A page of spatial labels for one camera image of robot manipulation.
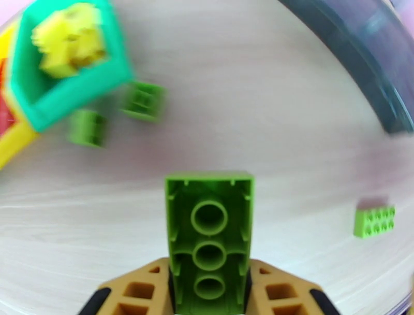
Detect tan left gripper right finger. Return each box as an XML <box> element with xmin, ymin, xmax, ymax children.
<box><xmin>247</xmin><ymin>259</ymin><xmax>341</xmax><ymax>315</ymax></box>

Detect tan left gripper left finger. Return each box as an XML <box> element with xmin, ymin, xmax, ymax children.
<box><xmin>77</xmin><ymin>257</ymin><xmax>172</xmax><ymax>315</ymax></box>

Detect green two-by-four lego brick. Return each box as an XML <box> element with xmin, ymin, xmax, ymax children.
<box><xmin>353</xmin><ymin>205</ymin><xmax>396</xmax><ymax>239</ymax></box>
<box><xmin>164</xmin><ymin>170</ymin><xmax>256</xmax><ymax>315</ymax></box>

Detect red lego brick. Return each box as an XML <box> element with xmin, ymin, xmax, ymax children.
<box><xmin>0</xmin><ymin>58</ymin><xmax>18</xmax><ymax>137</ymax></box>

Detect green two-by-two lego brick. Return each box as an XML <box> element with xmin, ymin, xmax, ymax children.
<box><xmin>121</xmin><ymin>81</ymin><xmax>166</xmax><ymax>124</ymax></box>

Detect yellow plastic storage bin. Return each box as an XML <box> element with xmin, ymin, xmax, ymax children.
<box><xmin>0</xmin><ymin>19</ymin><xmax>40</xmax><ymax>170</ymax></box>

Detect green plastic storage bin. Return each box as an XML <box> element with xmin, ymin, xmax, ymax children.
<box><xmin>6</xmin><ymin>0</ymin><xmax>135</xmax><ymax>134</ymax></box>

